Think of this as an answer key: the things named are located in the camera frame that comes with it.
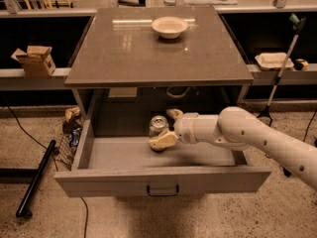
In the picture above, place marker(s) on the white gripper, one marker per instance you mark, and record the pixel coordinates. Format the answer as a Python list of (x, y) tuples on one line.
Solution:
[(185, 126)]

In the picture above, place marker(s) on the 7up soda can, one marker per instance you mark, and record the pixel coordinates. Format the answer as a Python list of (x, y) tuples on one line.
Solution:
[(158, 126)]

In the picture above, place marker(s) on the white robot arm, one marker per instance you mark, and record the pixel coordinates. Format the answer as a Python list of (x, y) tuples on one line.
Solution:
[(235, 129)]

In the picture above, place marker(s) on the open grey top drawer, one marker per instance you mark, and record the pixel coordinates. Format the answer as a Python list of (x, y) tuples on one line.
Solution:
[(114, 158)]

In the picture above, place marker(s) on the grey cabinet with top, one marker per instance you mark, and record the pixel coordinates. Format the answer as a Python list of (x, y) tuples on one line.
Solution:
[(201, 70)]

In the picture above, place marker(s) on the white paper bowl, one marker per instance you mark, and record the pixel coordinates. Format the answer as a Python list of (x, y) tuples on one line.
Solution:
[(169, 27)]

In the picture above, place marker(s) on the white takeout container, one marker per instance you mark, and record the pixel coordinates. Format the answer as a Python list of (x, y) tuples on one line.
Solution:
[(270, 61)]

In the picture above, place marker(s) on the yellow tape measure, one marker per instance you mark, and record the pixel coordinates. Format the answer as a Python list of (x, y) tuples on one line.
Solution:
[(301, 64)]

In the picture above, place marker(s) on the small cardboard box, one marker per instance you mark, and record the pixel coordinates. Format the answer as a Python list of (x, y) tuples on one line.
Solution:
[(36, 61)]

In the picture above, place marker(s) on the black metal bar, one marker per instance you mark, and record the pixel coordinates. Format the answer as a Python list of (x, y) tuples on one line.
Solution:
[(23, 209)]

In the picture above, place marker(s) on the grabber reacher tool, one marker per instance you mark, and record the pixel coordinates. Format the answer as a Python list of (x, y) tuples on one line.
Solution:
[(297, 26)]

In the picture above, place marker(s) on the black drawer handle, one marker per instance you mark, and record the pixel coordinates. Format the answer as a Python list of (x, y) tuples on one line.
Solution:
[(162, 192)]

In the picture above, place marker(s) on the wire basket with trash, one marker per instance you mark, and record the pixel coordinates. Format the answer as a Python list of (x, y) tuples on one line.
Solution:
[(71, 132)]

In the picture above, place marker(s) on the grey shelf rail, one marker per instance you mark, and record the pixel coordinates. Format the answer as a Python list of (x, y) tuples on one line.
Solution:
[(14, 79)]

